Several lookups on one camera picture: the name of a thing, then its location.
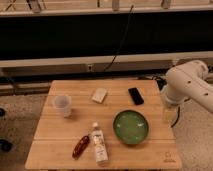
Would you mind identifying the white sponge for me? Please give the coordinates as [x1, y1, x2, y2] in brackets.
[92, 88, 107, 103]

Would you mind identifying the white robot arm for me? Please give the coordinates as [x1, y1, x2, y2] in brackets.
[160, 60, 213, 126]

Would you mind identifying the black smartphone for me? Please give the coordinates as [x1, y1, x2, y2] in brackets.
[128, 88, 144, 105]

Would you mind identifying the green bowl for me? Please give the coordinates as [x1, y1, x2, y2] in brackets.
[113, 110, 149, 145]

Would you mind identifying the clear plastic bottle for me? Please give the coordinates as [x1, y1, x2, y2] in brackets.
[92, 122, 108, 165]

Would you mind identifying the wooden folding table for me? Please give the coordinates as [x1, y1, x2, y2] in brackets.
[25, 80, 182, 170]

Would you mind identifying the red brown pepper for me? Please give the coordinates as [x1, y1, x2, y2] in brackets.
[72, 135, 90, 159]

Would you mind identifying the black floor cable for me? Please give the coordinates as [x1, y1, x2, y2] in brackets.
[171, 106, 181, 128]

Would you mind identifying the black hanging cable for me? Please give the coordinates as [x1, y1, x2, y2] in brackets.
[102, 4, 135, 72]

